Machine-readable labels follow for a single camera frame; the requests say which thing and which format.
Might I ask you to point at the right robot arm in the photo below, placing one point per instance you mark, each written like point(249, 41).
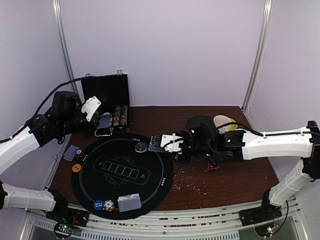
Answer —
point(219, 139)

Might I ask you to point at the lime green small bowl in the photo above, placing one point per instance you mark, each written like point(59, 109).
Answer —
point(233, 126)

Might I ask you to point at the blue small blind button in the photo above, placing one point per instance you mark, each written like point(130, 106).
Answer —
point(98, 205)

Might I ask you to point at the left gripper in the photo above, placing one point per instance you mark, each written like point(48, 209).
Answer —
point(95, 117)

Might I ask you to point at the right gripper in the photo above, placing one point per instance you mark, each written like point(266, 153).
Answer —
point(182, 146)

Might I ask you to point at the grey ridged card holder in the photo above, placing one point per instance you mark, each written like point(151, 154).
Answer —
point(155, 144)

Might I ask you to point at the red poker chip stack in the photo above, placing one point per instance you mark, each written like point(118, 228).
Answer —
point(109, 205)

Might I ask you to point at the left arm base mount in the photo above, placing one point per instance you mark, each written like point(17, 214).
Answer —
point(68, 216)

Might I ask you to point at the red triangle all-in marker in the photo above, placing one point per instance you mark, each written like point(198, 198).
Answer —
point(212, 165)

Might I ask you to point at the orange big blind button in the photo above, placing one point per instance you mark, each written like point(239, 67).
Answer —
point(76, 168)

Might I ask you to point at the black poker chip case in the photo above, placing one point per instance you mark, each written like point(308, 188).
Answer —
point(113, 92)

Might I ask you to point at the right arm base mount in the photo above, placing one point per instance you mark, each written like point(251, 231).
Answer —
point(258, 215)

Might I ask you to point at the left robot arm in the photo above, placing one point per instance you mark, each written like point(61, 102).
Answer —
point(35, 133)

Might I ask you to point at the white floral ceramic mug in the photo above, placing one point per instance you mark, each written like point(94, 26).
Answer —
point(220, 120)

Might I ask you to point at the black round poker mat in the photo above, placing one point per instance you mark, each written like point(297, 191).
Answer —
point(110, 168)

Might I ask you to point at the right aluminium frame post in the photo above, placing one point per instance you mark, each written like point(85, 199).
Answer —
point(260, 51)

